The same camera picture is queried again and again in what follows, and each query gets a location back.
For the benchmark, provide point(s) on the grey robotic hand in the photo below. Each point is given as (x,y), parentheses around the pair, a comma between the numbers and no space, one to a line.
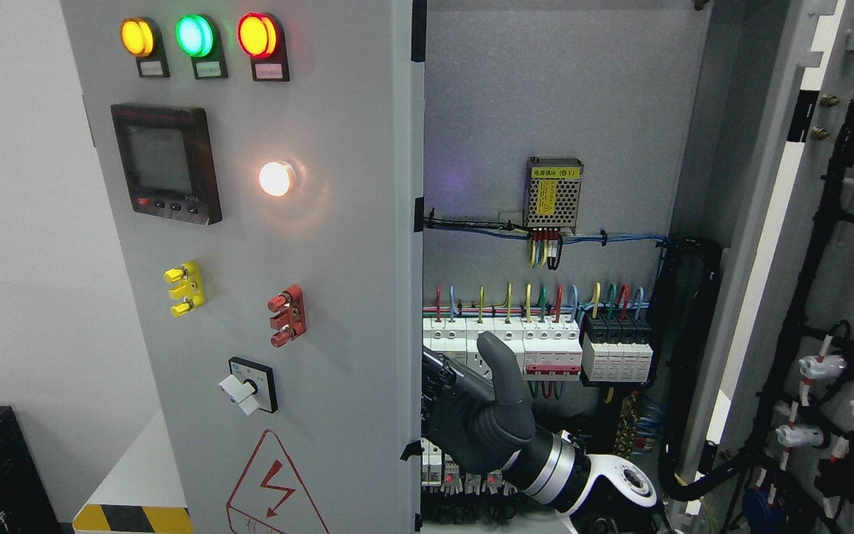
(480,422)

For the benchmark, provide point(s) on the grey cabinet door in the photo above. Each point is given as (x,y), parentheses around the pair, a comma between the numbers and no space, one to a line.
(769,176)
(262,163)

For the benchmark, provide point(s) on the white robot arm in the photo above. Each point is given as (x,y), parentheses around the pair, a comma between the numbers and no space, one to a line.
(592,493)

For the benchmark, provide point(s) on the red indicator light left door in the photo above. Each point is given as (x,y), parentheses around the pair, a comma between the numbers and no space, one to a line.
(262,37)

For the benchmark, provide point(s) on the green indicator light left door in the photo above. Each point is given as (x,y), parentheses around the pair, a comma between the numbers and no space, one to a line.
(199,38)

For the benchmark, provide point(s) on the yellow indicator light left door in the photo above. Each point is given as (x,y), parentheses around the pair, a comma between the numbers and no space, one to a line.
(142,39)

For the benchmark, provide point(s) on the lower white breaker row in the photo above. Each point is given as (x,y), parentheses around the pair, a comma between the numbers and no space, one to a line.
(441,475)

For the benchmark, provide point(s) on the white socket breaker row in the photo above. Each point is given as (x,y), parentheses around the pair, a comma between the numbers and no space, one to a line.
(543,350)

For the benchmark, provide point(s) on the black surge protector block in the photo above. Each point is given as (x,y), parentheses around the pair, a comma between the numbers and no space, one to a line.
(616,351)

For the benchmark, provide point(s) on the red electric hazard warning sign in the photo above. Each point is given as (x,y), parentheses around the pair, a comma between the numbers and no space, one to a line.
(270,496)

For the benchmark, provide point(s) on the metal mesh power supply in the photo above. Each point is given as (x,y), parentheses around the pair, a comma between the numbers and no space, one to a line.
(553,187)

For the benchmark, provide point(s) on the white indicator light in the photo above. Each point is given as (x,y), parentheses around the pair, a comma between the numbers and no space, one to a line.
(276,178)

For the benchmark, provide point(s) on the black digital power meter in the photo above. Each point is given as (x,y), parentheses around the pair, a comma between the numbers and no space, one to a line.
(167,160)

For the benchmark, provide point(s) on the red terminal post block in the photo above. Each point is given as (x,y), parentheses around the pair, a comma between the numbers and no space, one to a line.
(288,315)

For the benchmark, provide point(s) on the white rotary selector switch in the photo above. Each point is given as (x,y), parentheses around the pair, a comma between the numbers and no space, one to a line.
(250,386)

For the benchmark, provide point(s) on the yellow terminal post block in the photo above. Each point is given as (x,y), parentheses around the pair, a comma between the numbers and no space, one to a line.
(186,288)

